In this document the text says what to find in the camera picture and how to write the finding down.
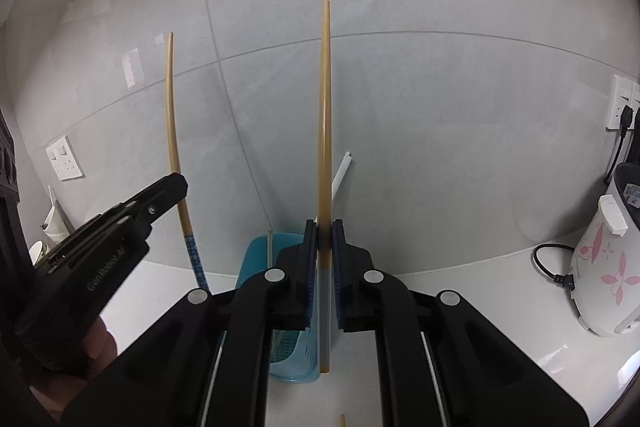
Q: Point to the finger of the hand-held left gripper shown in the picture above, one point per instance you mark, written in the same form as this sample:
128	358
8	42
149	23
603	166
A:
160	199

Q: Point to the white plastic chopstick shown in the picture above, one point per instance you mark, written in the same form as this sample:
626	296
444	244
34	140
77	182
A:
342	172

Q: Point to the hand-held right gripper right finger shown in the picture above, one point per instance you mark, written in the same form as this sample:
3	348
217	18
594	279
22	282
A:
338	257

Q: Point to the blue plastic utensil holder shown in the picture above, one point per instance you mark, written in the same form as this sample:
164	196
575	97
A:
260	254

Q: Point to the white wall socket with plug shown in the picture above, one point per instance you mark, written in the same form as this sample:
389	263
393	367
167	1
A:
620	94

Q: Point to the white cup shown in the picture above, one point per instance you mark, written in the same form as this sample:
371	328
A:
37	252

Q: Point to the golden chopstick blue patterned end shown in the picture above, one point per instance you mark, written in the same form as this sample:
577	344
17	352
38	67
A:
172	132

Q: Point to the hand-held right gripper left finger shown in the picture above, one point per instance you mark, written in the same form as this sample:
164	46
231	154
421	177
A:
311	257

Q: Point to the person's left hand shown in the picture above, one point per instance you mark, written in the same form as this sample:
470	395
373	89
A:
100	342

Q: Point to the golden chopstick grey striped end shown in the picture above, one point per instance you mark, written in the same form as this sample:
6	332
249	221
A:
325	107

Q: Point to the white floral rice cooker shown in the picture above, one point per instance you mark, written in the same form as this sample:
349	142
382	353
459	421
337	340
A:
605	267

